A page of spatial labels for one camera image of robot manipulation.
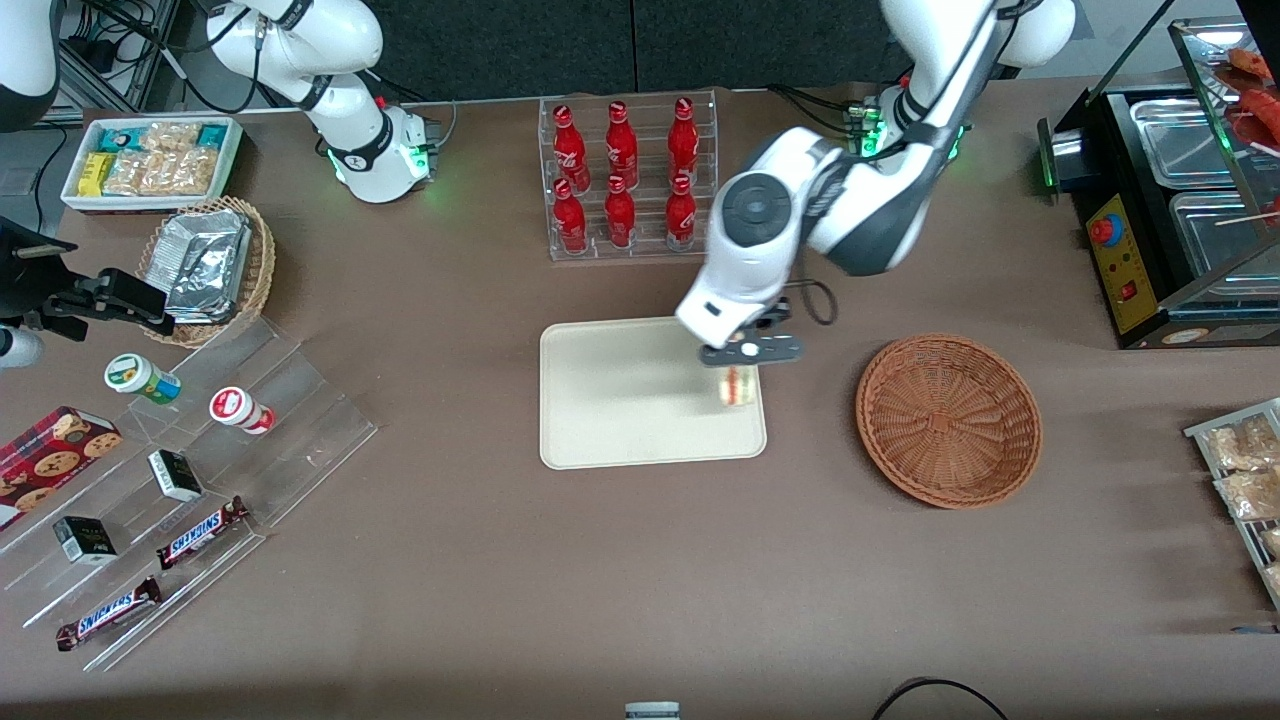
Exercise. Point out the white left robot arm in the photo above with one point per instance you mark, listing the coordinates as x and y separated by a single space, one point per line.
745 280

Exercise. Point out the snickers bar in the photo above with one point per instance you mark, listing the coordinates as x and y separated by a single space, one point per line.
108 614
200 533

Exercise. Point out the red lid cup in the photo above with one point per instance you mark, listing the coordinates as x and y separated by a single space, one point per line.
235 408

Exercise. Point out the grey object at table edge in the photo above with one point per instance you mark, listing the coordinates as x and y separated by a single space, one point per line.
652 711

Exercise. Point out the white plastic snack bin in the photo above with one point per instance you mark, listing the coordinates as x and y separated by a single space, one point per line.
232 160

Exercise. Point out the tray of packaged snacks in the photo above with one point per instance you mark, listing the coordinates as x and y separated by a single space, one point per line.
1205 432

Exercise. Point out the red cookie box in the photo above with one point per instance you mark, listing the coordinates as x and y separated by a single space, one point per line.
50 460

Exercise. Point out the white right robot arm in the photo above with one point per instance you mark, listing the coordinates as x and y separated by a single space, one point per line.
340 50

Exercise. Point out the clear acrylic tiered stand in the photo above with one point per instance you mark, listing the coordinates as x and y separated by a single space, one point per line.
300 420

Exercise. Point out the small black box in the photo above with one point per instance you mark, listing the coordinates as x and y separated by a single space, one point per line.
85 540
175 476

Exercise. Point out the green lid cup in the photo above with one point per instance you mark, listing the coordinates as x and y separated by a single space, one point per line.
135 375

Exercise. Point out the clear rice cracker bag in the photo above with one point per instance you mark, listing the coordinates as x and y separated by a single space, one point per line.
170 136
197 171
160 173
125 173

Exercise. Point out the round brown wicker basket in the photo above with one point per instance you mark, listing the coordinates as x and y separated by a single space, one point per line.
950 420

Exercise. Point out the black hot food display case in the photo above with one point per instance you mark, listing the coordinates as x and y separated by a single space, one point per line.
1135 300

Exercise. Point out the cream plastic tray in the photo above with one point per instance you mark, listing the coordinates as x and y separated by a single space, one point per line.
620 400

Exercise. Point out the triangle sandwich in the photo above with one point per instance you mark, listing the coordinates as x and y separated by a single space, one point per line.
740 386

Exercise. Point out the teal snack packet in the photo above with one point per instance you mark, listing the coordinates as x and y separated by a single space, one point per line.
211 136
118 139

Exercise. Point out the clear bag of brown snacks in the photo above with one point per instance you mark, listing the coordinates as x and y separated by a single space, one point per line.
1250 495
1245 445

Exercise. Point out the clear acrylic bottle rack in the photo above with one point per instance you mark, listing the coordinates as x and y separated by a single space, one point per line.
650 170

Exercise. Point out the silver foil pack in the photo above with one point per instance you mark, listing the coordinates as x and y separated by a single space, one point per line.
205 262

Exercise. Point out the red cola bottle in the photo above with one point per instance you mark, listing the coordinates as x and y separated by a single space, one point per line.
681 215
568 150
570 220
683 145
621 147
620 217

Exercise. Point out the yellow snack packet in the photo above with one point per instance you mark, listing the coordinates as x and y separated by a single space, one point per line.
94 175

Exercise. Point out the steel food pan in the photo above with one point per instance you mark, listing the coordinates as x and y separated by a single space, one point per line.
1185 145
1220 240

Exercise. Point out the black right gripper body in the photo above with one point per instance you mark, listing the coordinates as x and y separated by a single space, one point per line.
33 282

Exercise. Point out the light wicker basket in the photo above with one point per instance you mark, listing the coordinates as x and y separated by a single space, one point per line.
258 270

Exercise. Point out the red hot snack food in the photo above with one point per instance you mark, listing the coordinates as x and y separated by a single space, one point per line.
1258 105

